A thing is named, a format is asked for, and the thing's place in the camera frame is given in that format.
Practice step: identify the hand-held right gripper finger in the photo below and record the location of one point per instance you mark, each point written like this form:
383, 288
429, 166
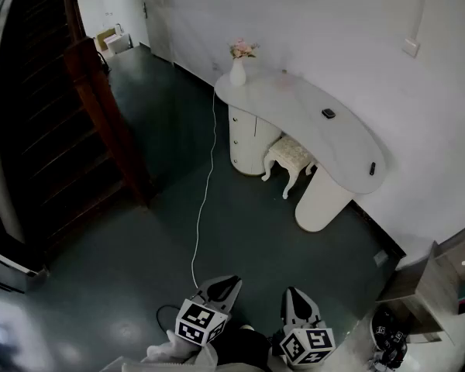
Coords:
306, 310
289, 310

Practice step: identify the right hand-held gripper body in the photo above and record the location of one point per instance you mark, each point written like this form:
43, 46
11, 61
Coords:
308, 345

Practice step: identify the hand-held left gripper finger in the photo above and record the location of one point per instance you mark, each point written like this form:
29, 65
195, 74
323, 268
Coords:
230, 297
217, 287

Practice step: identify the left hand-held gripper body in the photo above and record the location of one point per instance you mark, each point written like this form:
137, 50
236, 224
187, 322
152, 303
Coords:
201, 322

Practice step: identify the person's left forearm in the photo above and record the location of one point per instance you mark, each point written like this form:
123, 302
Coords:
170, 351

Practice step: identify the white curved vanity table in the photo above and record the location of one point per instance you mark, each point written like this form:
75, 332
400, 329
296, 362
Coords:
294, 107

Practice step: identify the person's white shoe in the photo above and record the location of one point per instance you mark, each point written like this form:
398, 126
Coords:
247, 327

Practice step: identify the person's black trousers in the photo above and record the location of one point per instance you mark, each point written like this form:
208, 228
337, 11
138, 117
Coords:
242, 349

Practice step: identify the grey wooden cabinet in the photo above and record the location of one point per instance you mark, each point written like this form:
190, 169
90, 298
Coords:
434, 281

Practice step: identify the white carved stool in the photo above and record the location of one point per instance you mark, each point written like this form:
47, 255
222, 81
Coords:
290, 151

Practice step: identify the small black tube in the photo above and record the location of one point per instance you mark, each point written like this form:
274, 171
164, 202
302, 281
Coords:
372, 168

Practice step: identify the black square box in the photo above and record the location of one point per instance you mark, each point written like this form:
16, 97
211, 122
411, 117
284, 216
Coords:
328, 113

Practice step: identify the pink artificial flower bouquet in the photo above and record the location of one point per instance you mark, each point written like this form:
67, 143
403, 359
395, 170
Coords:
242, 49

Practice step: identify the dark wooden staircase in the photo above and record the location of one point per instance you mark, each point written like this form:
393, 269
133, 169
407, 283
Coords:
54, 111

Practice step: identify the black trolley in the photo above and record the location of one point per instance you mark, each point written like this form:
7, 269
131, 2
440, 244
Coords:
102, 63

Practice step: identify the white storage box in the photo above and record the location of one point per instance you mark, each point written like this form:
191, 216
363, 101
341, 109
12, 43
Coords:
119, 43

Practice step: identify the white door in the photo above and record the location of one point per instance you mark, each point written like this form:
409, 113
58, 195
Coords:
157, 25

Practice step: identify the brown cardboard box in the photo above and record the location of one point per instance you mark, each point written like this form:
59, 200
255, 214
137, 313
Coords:
104, 37

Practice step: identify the grey wall socket plate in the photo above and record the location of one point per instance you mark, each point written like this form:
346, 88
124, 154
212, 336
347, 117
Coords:
380, 258

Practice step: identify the white wall switch box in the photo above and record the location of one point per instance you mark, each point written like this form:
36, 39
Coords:
410, 47

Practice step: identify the white wall conduit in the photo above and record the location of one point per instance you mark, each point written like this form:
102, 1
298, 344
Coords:
421, 6

